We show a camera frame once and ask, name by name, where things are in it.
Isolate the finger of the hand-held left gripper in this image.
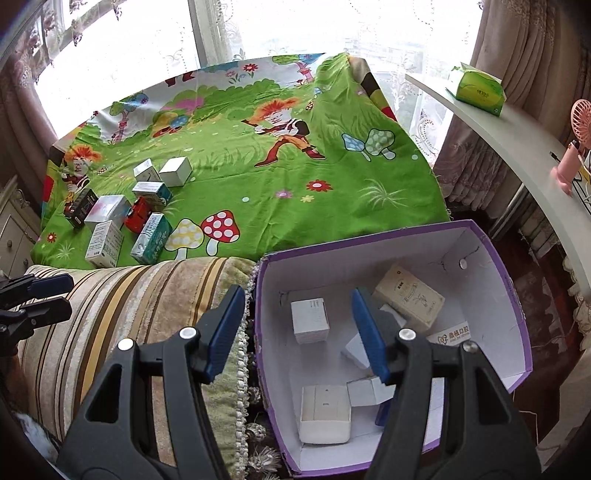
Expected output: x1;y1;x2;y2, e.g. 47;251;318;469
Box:
0;273;75;303
0;296;73;330

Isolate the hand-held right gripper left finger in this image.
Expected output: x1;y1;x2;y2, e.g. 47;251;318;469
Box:
56;285;247;480

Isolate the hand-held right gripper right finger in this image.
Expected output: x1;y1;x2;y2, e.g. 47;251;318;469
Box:
352;287;542;480

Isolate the beige brown box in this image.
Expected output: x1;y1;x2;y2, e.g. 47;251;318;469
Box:
372;263;447;334

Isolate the white box with black text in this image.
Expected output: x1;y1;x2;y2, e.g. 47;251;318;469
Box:
290;298;330;345

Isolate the long white box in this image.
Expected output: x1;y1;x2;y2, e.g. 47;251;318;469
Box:
426;320;472;348

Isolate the teal box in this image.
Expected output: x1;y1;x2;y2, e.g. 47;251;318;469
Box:
130;213;173;266

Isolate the purple cardboard box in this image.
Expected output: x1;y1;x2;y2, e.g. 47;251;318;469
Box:
253;219;534;477

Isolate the white box with blue print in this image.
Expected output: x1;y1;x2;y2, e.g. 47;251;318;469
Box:
132;181;173;209

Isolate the small white box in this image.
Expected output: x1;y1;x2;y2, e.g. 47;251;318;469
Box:
133;159;163;184

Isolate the white cube box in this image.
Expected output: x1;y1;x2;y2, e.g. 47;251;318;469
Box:
159;156;193;188

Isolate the carved cream nightstand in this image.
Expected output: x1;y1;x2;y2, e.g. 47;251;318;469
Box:
0;175;44;278

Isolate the striped towel blanket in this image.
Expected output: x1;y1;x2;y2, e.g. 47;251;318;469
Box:
16;256;259;480

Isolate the green cartoon printed bedsheet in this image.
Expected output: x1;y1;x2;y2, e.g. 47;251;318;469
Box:
30;52;451;268

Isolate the brown curtain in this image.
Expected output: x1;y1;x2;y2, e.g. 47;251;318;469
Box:
434;0;591;222
0;46;58;185

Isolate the white curved desk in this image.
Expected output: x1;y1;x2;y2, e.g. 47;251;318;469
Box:
405;74;591;324

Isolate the pink desk fan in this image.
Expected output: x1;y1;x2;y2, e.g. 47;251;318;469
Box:
550;99;591;199

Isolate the green tissue pack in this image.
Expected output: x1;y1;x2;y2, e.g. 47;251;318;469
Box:
445;63;507;116

